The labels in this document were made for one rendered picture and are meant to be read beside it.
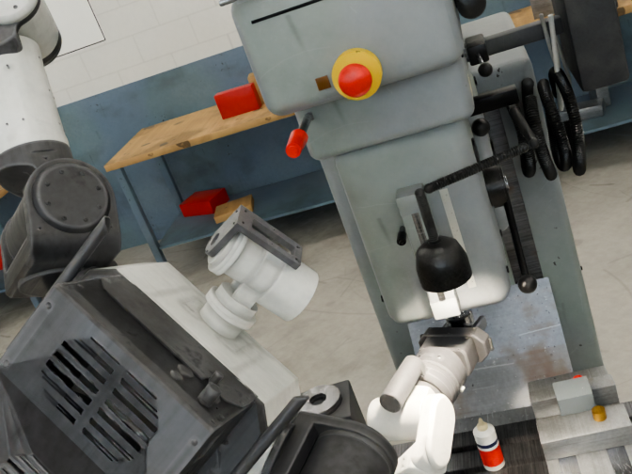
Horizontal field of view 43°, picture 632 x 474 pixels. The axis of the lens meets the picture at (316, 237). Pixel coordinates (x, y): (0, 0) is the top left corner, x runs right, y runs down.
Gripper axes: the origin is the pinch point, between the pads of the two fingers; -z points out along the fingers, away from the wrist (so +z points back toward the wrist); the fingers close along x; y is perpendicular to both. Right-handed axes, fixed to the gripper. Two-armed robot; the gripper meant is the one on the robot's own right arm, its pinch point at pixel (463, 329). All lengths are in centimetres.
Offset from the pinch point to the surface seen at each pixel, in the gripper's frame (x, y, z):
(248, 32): 2, -61, 25
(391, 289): 3.8, -15.5, 11.3
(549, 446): -11.7, 20.5, 4.6
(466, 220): -9.3, -23.9, 6.3
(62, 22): 392, -55, -296
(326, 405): 27.1, 10.6, 9.4
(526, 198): -0.9, -4.9, -40.1
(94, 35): 375, -39, -303
